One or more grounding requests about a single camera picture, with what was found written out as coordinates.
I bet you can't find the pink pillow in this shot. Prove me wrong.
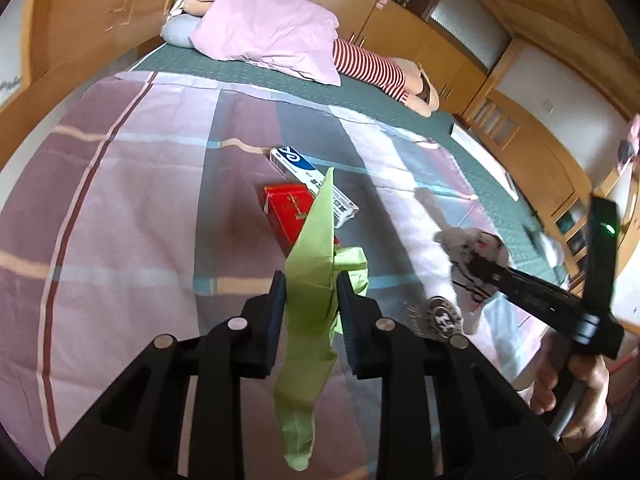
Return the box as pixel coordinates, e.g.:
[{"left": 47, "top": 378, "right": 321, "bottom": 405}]
[{"left": 190, "top": 0, "right": 341, "bottom": 87}]

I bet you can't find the wooden bed frame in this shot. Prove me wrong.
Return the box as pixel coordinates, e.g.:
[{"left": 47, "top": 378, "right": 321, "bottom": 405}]
[{"left": 1, "top": 0, "right": 170, "bottom": 165}]

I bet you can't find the person's right hand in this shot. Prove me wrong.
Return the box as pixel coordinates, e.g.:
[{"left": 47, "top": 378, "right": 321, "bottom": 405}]
[{"left": 530, "top": 348, "right": 610, "bottom": 454}]

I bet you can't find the plaid pink purple duvet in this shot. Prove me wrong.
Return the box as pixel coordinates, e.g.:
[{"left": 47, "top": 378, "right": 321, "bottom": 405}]
[{"left": 1, "top": 72, "right": 500, "bottom": 469}]

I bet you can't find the wooden wardrobe cabinet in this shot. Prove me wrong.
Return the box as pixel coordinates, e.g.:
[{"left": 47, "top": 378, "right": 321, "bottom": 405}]
[{"left": 309, "top": 0, "right": 639, "bottom": 315}]

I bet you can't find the grey bolster pillow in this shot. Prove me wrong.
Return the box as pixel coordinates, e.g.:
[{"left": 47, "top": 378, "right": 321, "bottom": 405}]
[{"left": 160, "top": 14, "right": 202, "bottom": 49}]

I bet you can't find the green bed sheet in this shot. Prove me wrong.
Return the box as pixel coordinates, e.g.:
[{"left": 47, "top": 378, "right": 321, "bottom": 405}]
[{"left": 130, "top": 44, "right": 562, "bottom": 284}]

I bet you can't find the red white striped plush doll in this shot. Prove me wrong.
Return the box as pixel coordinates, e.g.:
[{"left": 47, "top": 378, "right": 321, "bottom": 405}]
[{"left": 332, "top": 39, "right": 440, "bottom": 118}]

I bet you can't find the red packet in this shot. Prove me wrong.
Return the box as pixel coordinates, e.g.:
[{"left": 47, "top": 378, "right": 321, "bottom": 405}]
[{"left": 262, "top": 183, "right": 338, "bottom": 260}]

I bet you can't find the white blue medicine box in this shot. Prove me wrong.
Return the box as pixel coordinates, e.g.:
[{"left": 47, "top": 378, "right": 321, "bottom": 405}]
[{"left": 269, "top": 145, "right": 359, "bottom": 229}]

